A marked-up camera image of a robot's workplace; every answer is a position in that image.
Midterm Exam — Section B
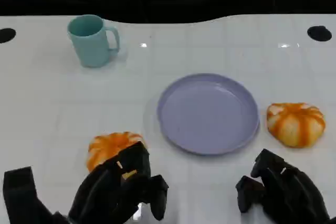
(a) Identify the small orange white bread roll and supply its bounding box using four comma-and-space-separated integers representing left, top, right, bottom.
86, 131, 146, 173

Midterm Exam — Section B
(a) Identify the pale green mug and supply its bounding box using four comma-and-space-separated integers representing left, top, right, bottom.
67, 14, 121, 68

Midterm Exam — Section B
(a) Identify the large orange white bread roll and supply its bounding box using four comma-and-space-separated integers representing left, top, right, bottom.
266, 102, 327, 148

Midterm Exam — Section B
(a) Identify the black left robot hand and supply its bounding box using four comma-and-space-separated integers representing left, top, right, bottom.
68, 141, 169, 224

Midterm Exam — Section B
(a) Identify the lilac plate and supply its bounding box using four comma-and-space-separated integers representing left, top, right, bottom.
156, 73, 261, 156

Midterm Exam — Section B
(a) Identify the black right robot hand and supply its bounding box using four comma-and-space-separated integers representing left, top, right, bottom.
235, 148, 331, 224

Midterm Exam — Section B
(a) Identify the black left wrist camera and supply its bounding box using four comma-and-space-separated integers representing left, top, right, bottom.
2, 166, 69, 224

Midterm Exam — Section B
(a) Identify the black table grommet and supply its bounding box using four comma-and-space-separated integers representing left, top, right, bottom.
307, 25, 332, 42
0, 28, 17, 44

